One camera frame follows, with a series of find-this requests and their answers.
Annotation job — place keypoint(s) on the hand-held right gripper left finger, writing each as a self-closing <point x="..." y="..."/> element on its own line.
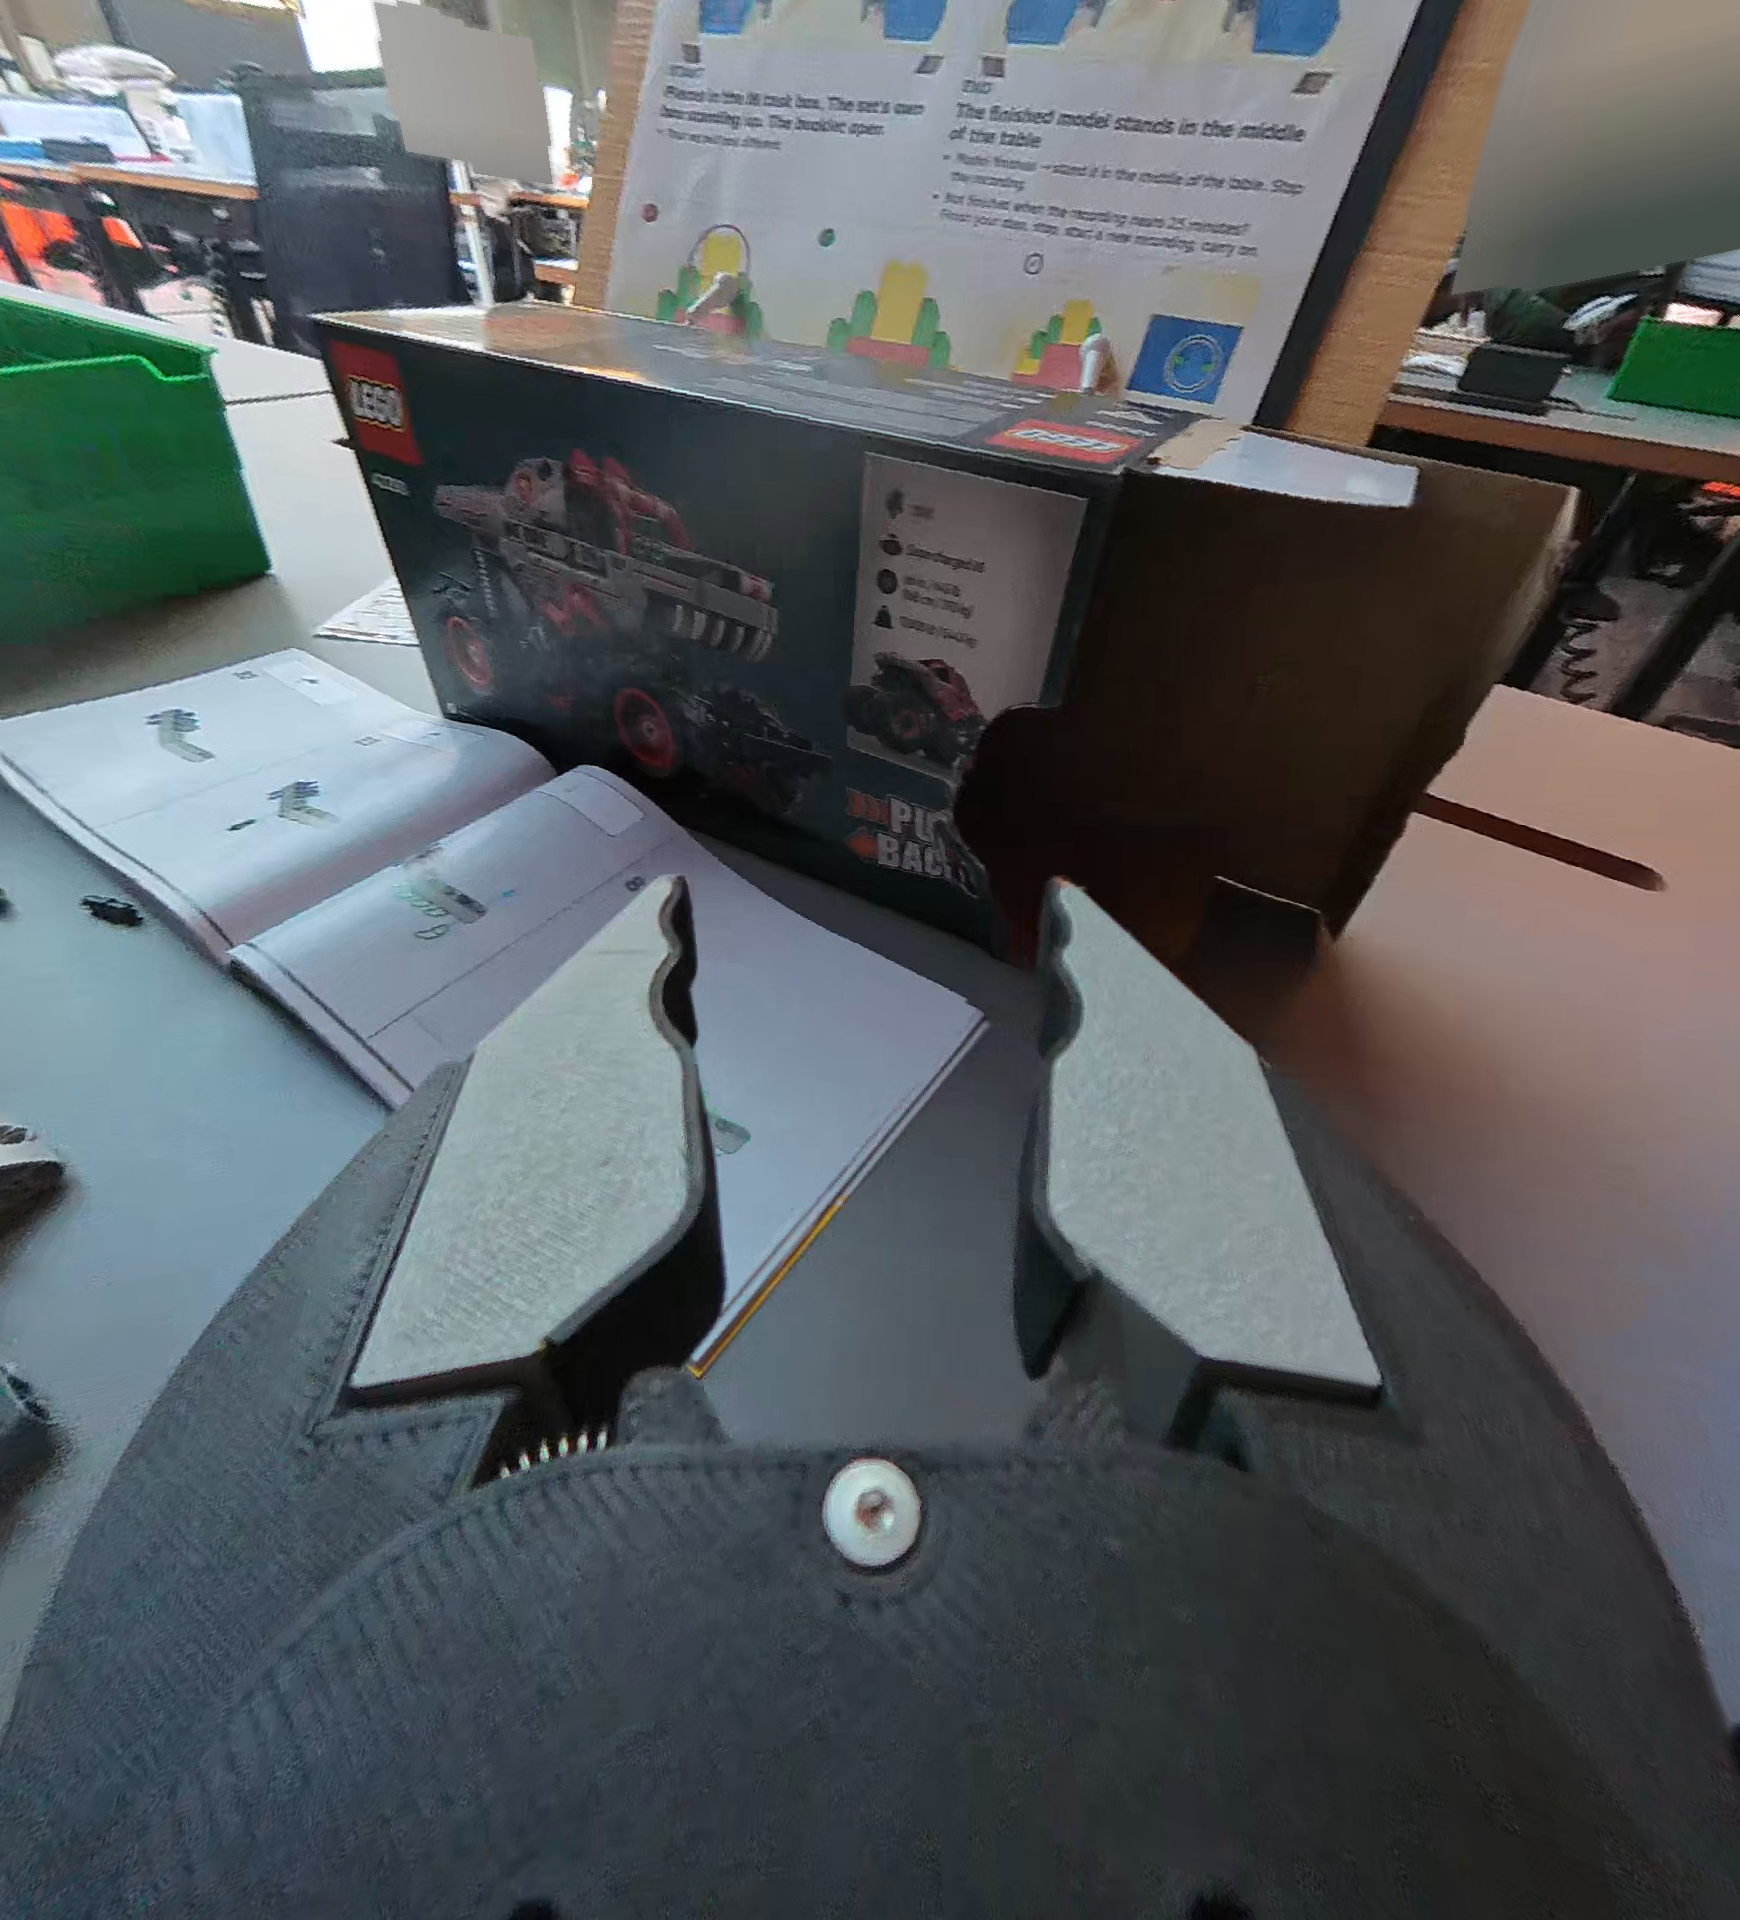
<point x="541" y="1184"/>

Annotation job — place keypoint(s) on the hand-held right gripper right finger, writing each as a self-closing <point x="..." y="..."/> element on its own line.
<point x="1184" y="1184"/>

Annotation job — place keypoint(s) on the green plastic bin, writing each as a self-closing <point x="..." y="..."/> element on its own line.
<point x="60" y="481"/>

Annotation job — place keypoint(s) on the dark lego set box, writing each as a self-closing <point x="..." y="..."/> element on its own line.
<point x="661" y="570"/>

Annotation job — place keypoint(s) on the open instruction booklet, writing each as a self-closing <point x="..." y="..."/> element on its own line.
<point x="360" y="841"/>

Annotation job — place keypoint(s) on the white sticker sheet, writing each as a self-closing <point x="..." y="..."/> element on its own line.
<point x="369" y="612"/>

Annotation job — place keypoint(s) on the wooden desk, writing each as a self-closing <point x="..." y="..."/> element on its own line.
<point x="1561" y="428"/>

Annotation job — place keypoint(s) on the black device on desk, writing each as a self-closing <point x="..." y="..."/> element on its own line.
<point x="1513" y="374"/>

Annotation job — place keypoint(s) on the green bin on desk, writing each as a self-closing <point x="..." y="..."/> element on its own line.
<point x="1710" y="369"/>

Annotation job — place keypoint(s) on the cardboard poster stand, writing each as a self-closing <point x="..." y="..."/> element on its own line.
<point x="1410" y="224"/>

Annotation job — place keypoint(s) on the black mesh office chair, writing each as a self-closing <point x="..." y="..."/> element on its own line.
<point x="344" y="195"/>

